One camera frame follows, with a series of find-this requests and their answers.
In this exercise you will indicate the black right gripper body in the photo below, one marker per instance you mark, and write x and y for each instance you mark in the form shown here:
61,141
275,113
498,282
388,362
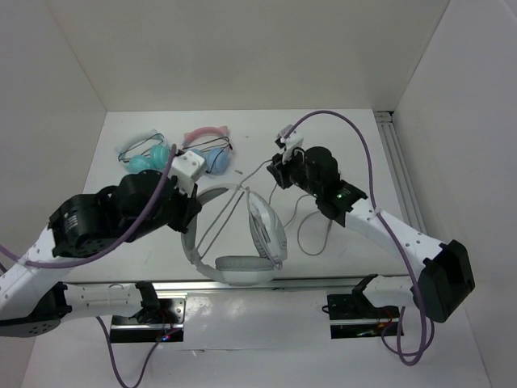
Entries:
292,172

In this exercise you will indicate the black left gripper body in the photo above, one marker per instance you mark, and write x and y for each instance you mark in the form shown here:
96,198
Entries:
175,213

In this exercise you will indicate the white grey headphones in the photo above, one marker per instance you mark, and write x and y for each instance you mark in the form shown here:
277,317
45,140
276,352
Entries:
249,248

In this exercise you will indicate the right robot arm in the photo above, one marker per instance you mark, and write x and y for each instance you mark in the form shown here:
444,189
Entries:
442,273

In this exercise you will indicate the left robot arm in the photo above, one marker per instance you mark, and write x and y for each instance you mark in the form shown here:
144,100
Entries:
34,297

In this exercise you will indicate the teal white headphones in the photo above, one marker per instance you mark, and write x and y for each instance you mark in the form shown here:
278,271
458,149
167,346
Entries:
145,151

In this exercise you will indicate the blue pink cat headphones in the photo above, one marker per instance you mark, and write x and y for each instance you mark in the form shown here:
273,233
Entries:
213,144

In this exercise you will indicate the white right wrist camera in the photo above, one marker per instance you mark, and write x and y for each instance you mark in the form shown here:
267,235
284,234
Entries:
287,140

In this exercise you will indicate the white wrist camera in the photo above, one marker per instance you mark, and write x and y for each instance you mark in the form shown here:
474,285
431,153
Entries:
187,167
287,140

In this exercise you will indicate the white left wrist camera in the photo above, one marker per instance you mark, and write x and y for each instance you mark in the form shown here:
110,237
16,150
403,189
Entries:
187,167

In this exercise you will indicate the aluminium side rail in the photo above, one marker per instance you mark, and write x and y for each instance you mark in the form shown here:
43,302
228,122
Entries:
406,195

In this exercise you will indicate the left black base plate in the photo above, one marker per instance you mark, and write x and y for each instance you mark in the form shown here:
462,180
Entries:
167,325

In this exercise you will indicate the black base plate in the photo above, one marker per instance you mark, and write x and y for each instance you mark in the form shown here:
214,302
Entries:
167,325
352,318

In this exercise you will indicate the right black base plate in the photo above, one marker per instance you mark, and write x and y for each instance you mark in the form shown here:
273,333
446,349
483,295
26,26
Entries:
352,318

